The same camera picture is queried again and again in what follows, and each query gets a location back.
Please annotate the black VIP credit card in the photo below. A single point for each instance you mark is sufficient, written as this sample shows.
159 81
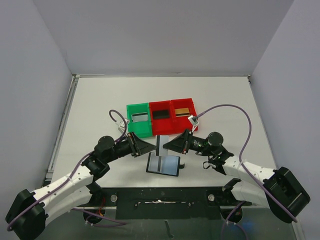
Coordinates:
161 114

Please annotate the gold credit card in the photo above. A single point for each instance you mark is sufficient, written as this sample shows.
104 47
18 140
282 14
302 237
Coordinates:
182 112

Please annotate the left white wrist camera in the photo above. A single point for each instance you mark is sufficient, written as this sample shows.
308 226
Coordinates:
122 125

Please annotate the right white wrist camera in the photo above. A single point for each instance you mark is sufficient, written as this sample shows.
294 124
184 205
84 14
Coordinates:
194 122

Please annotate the green plastic bin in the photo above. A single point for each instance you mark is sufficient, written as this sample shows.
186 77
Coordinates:
141 129

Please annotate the silver VIP credit card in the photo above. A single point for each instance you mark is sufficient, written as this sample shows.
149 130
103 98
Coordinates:
160 141

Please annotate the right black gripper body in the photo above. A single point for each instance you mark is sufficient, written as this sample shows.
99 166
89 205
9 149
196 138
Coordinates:
186 141

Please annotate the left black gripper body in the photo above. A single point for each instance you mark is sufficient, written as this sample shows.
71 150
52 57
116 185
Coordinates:
133 144

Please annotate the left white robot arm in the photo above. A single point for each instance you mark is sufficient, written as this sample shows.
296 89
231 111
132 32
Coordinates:
30 212

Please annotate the red plastic bin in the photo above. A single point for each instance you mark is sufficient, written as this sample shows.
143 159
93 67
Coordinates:
161 126
180 124

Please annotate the right red plastic bin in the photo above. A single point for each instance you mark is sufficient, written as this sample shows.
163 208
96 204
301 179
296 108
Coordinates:
180 124

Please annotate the middle red plastic bin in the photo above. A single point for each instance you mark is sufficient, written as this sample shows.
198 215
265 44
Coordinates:
161 126

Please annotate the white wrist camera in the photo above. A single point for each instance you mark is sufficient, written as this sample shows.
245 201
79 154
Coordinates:
194 122
122 125

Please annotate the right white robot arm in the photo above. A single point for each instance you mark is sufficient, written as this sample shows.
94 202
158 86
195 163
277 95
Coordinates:
276 189

